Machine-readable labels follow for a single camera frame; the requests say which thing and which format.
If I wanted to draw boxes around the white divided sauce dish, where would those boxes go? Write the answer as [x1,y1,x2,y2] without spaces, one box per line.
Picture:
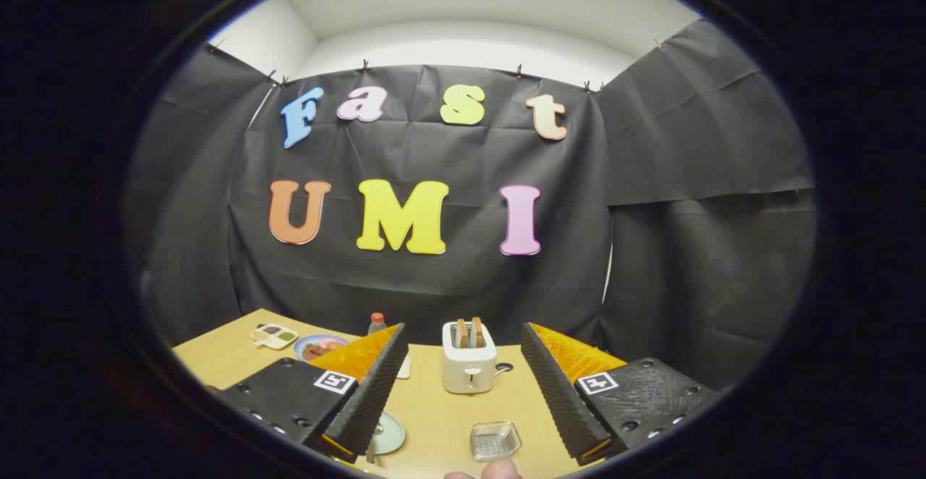
[250,323,299,350]

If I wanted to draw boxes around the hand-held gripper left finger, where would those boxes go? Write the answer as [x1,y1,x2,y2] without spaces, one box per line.
[206,322,409,464]

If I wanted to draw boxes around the clear square glass dish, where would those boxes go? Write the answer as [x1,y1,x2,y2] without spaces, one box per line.
[470,421,522,462]

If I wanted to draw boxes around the pale green plate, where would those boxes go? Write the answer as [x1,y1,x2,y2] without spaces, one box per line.
[370,412,406,456]

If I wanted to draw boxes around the white toaster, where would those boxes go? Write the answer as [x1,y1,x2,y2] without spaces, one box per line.
[442,321,498,394]

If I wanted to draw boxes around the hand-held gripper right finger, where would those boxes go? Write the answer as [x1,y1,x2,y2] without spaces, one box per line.
[521,322,724,465]

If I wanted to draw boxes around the blue plate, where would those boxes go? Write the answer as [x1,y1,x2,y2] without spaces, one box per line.
[293,334,352,363]

